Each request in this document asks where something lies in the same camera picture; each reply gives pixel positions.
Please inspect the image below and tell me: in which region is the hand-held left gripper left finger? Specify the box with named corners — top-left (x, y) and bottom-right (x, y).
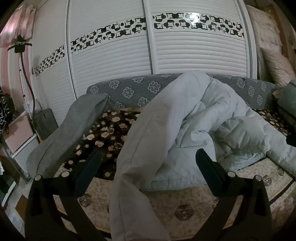
top-left (24, 150), bottom-right (107, 241)

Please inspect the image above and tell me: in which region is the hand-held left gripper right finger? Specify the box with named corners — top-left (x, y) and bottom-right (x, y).
top-left (195, 148), bottom-right (272, 241)

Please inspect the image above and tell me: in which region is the light blue down jacket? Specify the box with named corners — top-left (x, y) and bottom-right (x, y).
top-left (109, 71), bottom-right (296, 241)

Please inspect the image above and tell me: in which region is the brown floral blanket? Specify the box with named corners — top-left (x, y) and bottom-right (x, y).
top-left (54, 108), bottom-right (296, 234)

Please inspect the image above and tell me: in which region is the grey cushion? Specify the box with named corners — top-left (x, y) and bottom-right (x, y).
top-left (26, 93), bottom-right (110, 179)

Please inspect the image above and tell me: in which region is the grey ribbed heater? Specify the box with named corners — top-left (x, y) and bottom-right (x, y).
top-left (33, 108), bottom-right (59, 141)

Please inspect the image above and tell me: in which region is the pink cabinet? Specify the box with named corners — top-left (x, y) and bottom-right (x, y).
top-left (5, 111), bottom-right (38, 158)

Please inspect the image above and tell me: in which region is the grey patterned bed headboard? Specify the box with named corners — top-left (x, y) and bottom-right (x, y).
top-left (86, 74), bottom-right (281, 112)

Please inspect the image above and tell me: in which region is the black white patterned bag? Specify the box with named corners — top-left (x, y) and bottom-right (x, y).
top-left (0, 87), bottom-right (16, 135)

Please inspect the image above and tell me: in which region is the white louvred wardrobe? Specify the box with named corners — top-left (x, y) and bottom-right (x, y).
top-left (31, 0), bottom-right (258, 127)

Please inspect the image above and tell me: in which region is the beige pillow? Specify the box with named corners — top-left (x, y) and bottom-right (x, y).
top-left (261, 47), bottom-right (296, 87)

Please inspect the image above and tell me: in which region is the black gooseneck phone holder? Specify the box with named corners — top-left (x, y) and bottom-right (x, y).
top-left (7, 34), bottom-right (36, 135)

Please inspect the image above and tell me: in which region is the wrapped beige mattress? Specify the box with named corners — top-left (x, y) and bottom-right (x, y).
top-left (245, 5), bottom-right (287, 79)

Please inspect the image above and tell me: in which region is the pink curtain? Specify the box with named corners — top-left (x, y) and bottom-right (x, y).
top-left (0, 6), bottom-right (35, 49)

